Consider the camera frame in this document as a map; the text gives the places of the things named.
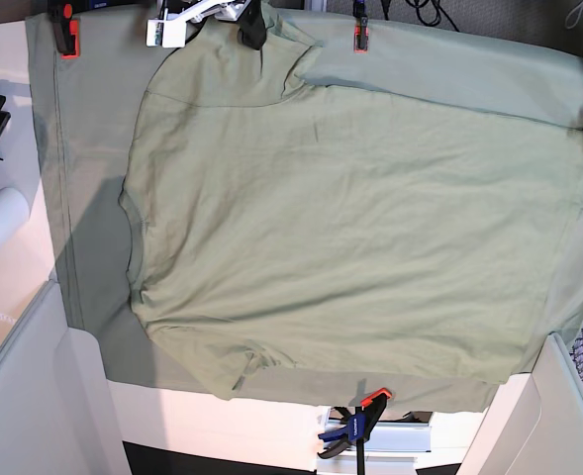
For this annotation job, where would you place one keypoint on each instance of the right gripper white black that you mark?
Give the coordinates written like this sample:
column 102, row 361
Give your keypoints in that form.
column 252, row 30

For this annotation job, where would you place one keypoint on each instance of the light green T-shirt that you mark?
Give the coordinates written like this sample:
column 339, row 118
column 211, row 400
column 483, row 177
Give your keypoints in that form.
column 277, row 223

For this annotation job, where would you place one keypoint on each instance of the orange black clamp far middle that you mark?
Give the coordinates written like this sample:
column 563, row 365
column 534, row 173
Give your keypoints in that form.
column 361, row 26

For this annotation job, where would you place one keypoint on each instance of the orange black clamp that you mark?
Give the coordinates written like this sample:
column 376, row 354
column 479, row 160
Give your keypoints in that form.
column 65, row 28
column 361, row 26

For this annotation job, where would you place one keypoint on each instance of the green table cloth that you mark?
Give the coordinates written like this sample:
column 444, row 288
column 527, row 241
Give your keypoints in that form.
column 85, row 110

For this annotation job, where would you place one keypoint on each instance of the orange black clamp far left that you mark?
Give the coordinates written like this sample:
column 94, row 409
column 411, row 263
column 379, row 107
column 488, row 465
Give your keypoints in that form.
column 65, row 28

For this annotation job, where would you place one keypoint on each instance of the blue orange bar clamp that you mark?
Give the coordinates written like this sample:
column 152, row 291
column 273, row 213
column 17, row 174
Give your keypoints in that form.
column 355, row 428

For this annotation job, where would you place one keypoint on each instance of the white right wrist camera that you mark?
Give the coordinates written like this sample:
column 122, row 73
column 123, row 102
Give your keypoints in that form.
column 166, row 34

